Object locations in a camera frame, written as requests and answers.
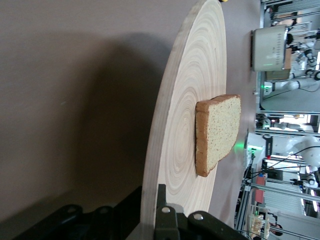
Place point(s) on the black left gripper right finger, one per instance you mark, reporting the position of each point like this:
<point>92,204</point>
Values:
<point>180,227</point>

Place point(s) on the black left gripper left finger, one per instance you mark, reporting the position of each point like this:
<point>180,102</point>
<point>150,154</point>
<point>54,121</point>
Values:
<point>95,225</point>

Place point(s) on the slice of brown bread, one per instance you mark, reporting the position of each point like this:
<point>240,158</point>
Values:
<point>220,130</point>

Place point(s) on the round light wooden plate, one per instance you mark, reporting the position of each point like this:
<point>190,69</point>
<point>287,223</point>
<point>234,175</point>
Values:
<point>180,120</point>

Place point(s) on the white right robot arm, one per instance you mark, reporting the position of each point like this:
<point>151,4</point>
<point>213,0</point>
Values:
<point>287,147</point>

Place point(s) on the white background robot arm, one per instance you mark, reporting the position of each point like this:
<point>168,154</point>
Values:
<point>290,85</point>

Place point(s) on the cream and chrome toaster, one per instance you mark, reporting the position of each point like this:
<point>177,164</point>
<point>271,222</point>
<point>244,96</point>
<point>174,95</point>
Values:
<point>267,50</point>

